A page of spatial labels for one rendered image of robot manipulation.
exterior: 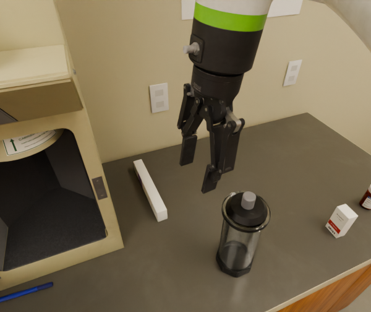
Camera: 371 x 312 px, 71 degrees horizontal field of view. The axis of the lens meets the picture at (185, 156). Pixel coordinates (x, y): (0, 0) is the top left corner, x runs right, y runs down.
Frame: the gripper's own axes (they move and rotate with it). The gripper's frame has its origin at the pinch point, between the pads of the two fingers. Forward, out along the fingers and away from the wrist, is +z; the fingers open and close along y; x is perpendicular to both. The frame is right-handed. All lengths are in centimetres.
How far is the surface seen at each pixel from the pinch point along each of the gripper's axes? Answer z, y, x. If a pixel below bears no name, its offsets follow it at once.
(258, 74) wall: 8, -44, 62
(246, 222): 10.4, 10.2, 7.3
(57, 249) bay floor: 31.3, -15.0, -28.7
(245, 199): 6.9, 7.0, 8.5
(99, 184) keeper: 10.0, -12.7, -16.4
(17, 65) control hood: -19.3, -8.7, -24.8
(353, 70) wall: 10, -34, 121
